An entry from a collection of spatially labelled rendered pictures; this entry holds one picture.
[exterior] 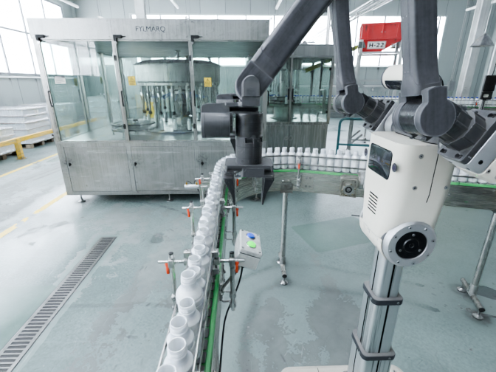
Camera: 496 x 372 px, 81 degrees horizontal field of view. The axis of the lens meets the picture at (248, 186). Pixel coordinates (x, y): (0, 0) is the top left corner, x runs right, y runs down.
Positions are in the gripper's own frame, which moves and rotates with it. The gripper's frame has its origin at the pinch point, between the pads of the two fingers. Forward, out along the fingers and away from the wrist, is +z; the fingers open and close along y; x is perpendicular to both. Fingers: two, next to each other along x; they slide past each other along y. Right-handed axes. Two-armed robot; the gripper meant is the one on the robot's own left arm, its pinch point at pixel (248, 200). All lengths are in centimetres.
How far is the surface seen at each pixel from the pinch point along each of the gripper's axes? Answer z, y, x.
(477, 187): 40, 159, 122
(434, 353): 139, 123, 78
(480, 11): -218, 663, 849
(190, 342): 28.0, -12.7, -13.0
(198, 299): 26.3, -12.5, -1.5
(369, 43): -107, 270, 616
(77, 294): 141, -137, 139
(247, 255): 30.2, 0.6, 24.6
